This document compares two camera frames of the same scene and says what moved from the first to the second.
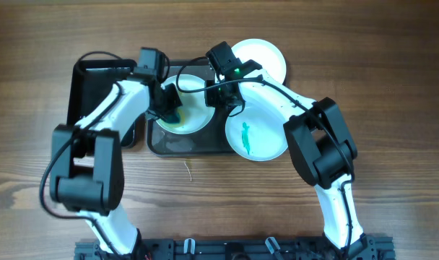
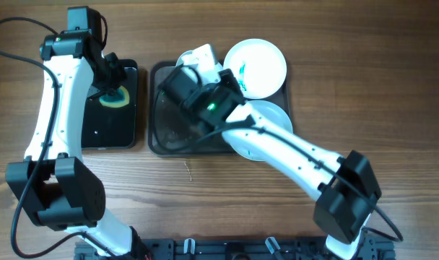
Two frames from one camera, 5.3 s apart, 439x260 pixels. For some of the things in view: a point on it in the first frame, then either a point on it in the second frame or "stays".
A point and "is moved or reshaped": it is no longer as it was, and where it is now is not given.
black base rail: (376, 248) stays
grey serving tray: (211, 141) stays
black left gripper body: (167, 100) -> (113, 74)
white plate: (195, 115) is moved or reshaped
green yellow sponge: (175, 118) is moved or reshaped
